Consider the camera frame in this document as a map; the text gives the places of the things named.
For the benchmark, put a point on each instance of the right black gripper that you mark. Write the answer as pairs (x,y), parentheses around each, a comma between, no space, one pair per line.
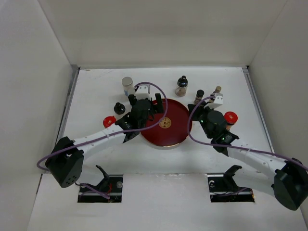
(199,109)

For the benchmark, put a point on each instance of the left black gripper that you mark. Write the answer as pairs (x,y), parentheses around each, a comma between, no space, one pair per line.
(159,103)

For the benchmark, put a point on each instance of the small black-cap spice jar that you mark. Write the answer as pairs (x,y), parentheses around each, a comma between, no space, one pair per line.
(199,96)

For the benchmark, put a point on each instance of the silver-lid jar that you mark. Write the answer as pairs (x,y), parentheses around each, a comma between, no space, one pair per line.
(128,86)

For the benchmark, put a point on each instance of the black-cap white bottle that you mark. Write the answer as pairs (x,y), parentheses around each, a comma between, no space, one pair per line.
(119,108)

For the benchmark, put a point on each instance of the yellow-label sesame oil bottle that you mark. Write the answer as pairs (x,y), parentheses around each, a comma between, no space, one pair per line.
(216,92)

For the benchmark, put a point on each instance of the black-cap grinder bottle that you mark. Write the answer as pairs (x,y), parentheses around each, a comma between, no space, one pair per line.
(182,85)

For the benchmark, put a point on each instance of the red-lid chili sauce jar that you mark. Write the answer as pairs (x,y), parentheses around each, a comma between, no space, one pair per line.
(108,121)

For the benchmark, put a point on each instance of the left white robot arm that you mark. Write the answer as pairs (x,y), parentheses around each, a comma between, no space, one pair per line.
(65,162)

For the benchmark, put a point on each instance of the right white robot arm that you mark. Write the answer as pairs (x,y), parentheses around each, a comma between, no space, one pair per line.
(284,178)

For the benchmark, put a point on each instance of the round red lacquer tray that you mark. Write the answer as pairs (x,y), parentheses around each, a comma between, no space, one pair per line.
(172,129)

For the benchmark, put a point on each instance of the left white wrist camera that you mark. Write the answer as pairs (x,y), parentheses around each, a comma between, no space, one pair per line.
(142,92)

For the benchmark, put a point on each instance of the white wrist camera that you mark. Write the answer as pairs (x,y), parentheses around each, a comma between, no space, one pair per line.
(142,92)
(215,101)

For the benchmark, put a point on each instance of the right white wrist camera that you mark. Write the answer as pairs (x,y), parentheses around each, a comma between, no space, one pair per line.
(215,101)

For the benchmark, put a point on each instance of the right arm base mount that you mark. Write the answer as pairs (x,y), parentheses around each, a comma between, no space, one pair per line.
(223,189)

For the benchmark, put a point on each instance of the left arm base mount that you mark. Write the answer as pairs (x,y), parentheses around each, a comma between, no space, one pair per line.
(111,185)

